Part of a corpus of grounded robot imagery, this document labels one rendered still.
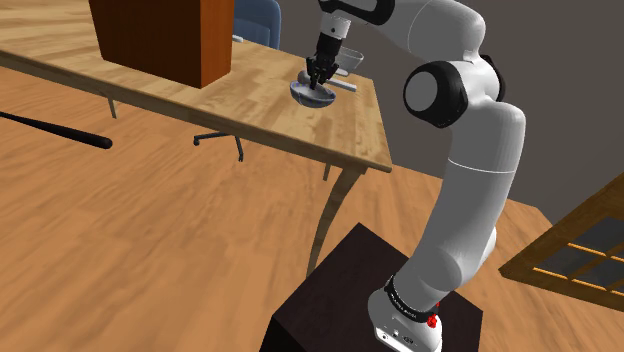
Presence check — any black baseball bat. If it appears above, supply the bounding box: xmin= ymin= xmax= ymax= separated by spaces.
xmin=0 ymin=110 xmax=114 ymax=151

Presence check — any wooden table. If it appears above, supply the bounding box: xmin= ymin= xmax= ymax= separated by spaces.
xmin=0 ymin=0 xmax=394 ymax=280

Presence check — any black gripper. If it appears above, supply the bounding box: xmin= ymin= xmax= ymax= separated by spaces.
xmin=305 ymin=31 xmax=345 ymax=91

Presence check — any grey spoon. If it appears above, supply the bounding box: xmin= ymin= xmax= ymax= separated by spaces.
xmin=297 ymin=69 xmax=358 ymax=93

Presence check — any blue-grey bowl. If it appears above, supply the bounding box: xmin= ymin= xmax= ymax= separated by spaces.
xmin=289 ymin=79 xmax=338 ymax=110

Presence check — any brown wooden box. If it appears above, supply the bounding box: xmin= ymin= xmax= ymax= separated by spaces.
xmin=88 ymin=0 xmax=236 ymax=90

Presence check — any dark robot stand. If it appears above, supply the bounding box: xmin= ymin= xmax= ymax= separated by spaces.
xmin=259 ymin=222 xmax=484 ymax=352

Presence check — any wooden frame with glass panes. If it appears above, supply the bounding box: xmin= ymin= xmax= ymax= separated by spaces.
xmin=498 ymin=172 xmax=624 ymax=312

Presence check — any blue office chair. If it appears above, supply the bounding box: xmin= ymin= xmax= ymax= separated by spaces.
xmin=192 ymin=0 xmax=283 ymax=164

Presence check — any clear grey bowl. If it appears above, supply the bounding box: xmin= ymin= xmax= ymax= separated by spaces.
xmin=335 ymin=46 xmax=366 ymax=78

